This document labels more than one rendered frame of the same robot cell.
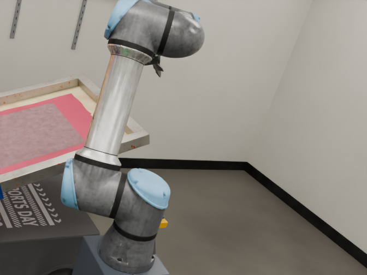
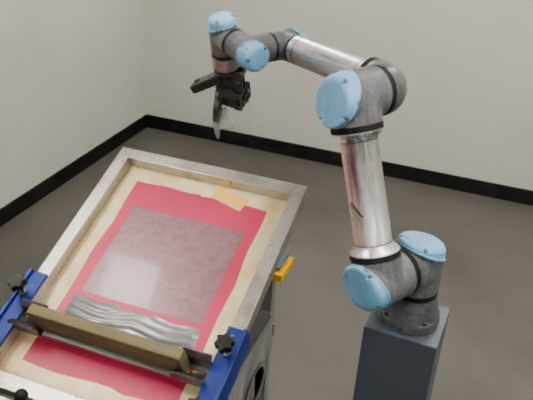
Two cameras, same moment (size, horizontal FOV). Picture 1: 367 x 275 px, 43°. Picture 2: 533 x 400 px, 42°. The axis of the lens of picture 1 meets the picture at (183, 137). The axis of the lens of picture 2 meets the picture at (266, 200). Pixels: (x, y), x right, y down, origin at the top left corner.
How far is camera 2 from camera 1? 114 cm
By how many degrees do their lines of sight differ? 30
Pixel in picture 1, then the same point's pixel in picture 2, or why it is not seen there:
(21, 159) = (208, 294)
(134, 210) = (431, 276)
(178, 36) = (403, 93)
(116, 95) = (378, 182)
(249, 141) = (139, 86)
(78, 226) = not seen: hidden behind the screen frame
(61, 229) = not seen: hidden behind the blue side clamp
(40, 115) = (147, 231)
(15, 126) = (140, 262)
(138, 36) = (377, 113)
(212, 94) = (78, 51)
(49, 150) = (223, 265)
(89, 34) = not seen: outside the picture
